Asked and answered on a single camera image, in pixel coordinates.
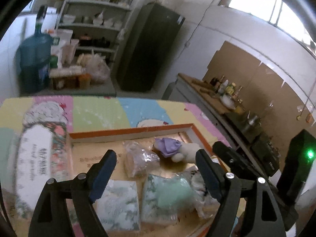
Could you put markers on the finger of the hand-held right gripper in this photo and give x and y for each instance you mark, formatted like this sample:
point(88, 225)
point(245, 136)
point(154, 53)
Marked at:
point(232, 156)

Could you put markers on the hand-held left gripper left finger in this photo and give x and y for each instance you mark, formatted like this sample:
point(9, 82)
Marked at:
point(102, 175)

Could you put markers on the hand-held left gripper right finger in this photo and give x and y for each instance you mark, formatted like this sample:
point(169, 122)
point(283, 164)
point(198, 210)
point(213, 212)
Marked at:
point(208, 175)

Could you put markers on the orange-edged cardboard tray box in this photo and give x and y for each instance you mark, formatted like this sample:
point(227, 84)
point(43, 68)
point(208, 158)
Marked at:
point(98, 153)

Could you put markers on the white teal-printed tissue pack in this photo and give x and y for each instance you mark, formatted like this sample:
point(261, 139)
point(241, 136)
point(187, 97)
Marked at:
point(118, 207)

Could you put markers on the pink towel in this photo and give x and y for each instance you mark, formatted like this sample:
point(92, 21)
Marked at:
point(138, 163)

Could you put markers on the green leaf-printed tissue packet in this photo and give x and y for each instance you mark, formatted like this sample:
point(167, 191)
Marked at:
point(165, 197)

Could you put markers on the beige teddy bear purple bow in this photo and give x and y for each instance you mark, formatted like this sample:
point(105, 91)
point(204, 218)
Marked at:
point(167, 147)

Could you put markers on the black gas stove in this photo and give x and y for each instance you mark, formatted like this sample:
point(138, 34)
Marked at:
point(261, 148)

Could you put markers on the steel pot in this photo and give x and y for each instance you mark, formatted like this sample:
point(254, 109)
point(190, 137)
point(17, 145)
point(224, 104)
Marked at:
point(253, 121)

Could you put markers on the white bowl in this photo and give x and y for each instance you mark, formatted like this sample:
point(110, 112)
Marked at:
point(228, 101)

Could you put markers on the pastel cartoon printed blanket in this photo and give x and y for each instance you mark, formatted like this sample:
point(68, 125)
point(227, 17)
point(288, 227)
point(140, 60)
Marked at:
point(98, 113)

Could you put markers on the large floral tissue pack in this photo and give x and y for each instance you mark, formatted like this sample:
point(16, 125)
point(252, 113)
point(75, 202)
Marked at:
point(37, 153)

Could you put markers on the group of condiment bottles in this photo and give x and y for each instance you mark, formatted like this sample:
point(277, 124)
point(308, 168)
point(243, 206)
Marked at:
point(227, 86)

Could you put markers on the wooden kitchen counter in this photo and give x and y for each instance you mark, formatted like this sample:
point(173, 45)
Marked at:
point(197, 91)

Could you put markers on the brown cardboard sheet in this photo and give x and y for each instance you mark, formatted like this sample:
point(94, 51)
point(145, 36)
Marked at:
point(259, 84)

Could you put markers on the clear plastic food bag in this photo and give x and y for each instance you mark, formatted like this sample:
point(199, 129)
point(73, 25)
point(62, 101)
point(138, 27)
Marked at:
point(97, 66)

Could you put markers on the pale plastic container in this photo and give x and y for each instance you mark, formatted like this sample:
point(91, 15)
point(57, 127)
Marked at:
point(70, 51)

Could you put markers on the dark green refrigerator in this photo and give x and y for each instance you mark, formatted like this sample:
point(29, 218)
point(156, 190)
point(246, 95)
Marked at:
point(148, 49)

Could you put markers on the blue water jug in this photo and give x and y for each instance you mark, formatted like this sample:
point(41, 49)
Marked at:
point(34, 59)

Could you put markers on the white printed sack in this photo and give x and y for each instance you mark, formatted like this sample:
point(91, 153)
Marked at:
point(60, 47)

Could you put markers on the white kitchen shelf rack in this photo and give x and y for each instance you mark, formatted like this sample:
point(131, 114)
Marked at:
point(98, 12)

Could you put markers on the black water jug pump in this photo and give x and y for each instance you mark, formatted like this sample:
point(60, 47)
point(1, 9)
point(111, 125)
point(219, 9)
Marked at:
point(40, 17)

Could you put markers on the high wall window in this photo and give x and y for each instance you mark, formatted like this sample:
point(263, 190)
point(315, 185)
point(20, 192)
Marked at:
point(259, 2)

